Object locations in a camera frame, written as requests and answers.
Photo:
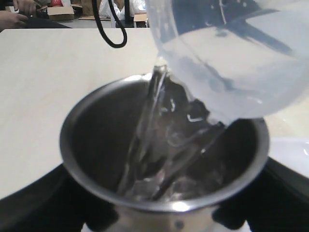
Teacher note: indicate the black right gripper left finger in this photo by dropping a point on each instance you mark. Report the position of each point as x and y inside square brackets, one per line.
[55, 203]

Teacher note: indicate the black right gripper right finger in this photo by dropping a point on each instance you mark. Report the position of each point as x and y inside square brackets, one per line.
[276, 201]

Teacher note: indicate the stainless steel cup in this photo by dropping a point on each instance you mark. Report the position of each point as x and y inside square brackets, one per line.
[148, 160]

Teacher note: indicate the clear plastic cup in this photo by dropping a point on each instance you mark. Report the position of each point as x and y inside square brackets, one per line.
[242, 58]

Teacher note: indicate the bystander hand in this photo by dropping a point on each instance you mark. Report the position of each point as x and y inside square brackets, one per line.
[9, 20]

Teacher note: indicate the cardboard boxes in background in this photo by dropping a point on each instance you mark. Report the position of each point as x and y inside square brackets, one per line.
[62, 10]

